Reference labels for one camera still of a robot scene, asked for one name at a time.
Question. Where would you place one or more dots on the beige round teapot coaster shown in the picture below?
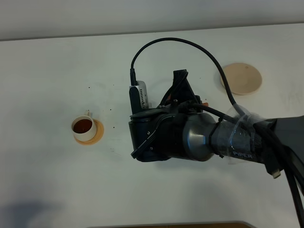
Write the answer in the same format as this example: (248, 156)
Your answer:
(242, 78)

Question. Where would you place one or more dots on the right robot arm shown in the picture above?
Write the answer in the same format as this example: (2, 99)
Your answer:
(276, 143)

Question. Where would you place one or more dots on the brown clay teapot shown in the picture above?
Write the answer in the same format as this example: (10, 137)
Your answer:
(204, 104)

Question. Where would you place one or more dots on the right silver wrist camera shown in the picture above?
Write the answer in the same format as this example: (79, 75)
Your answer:
(138, 97)

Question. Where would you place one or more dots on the left orange cup coaster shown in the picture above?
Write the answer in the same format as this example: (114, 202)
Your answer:
(99, 134)

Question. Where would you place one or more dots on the left white teacup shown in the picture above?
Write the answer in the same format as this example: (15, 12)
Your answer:
(84, 127)

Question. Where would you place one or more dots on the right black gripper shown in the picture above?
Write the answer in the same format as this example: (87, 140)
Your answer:
(157, 134)

